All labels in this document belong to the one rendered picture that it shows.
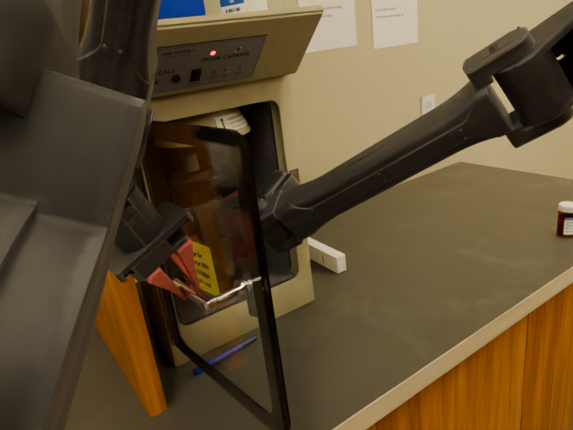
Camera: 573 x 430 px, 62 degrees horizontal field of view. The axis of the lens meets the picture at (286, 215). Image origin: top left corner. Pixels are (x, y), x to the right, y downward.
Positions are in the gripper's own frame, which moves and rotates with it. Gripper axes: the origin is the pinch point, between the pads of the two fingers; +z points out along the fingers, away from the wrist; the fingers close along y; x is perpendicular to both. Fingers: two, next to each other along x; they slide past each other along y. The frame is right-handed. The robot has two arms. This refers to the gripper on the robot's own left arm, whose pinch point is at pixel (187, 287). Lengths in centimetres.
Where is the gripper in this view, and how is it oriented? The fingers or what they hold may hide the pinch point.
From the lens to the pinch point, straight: 59.6
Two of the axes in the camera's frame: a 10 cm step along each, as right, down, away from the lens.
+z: 4.3, 7.2, 5.4
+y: -6.7, 6.6, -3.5
